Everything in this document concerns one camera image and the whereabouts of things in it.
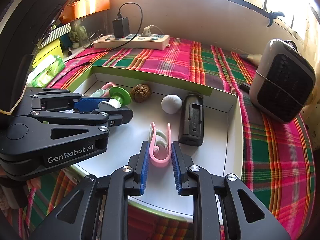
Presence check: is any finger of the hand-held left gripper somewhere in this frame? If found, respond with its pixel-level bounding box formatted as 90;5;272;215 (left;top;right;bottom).
25;87;113;113
15;107;134;153

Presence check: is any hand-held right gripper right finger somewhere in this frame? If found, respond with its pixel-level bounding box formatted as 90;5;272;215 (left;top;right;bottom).
171;141;292;240

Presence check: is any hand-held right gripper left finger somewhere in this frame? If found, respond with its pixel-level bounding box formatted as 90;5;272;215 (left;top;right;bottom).
27;141;150;240

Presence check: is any pink curly clip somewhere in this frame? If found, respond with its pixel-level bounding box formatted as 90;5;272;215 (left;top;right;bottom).
149;122;172;168

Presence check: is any green white suction holder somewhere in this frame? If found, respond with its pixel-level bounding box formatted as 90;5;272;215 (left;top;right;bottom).
99;86;132;109

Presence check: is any brown walnut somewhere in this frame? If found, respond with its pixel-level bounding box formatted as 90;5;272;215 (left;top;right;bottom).
131;84;152;103

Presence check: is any shallow green white cardboard box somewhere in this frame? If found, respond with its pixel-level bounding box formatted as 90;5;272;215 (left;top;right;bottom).
66;65;244;224

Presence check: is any white ball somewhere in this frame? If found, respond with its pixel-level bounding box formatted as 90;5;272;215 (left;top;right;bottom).
161;94;182;114

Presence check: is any small pink clip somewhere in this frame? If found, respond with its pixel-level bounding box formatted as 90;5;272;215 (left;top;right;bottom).
90;82;115;98

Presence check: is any green tissue packet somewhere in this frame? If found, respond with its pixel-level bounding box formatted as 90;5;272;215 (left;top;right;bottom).
26;55;66;88

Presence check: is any black rectangular device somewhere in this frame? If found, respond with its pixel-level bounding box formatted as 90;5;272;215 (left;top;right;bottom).
178;92;204;146

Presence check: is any yellow-green cardboard box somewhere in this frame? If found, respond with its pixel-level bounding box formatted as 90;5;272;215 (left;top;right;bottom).
32;39;62;67

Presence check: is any green box with striped sides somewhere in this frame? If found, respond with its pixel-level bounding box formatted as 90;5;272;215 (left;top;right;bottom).
40;22;72;48

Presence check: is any white power strip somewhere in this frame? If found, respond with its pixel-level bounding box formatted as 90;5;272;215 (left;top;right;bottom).
93;34;170;50

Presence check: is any black charger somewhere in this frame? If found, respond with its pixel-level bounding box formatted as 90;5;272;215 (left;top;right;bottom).
112;17;130;38

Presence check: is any white plug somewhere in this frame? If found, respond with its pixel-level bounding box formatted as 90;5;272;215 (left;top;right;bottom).
142;25;165;37

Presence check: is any orange storage box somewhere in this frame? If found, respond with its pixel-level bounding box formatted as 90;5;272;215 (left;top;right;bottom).
59;0;110;23

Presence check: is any pink green plaid tablecloth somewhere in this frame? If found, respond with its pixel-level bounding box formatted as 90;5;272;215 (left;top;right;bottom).
22;37;315;240

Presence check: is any grey black space heater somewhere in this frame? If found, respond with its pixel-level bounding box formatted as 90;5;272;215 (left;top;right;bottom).
249;39;316;123

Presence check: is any black clamp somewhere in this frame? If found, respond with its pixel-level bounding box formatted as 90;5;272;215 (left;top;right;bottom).
266;10;284;27

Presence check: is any black charger cable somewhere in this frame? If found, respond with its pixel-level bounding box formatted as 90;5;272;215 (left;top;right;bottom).
62;3;143;68

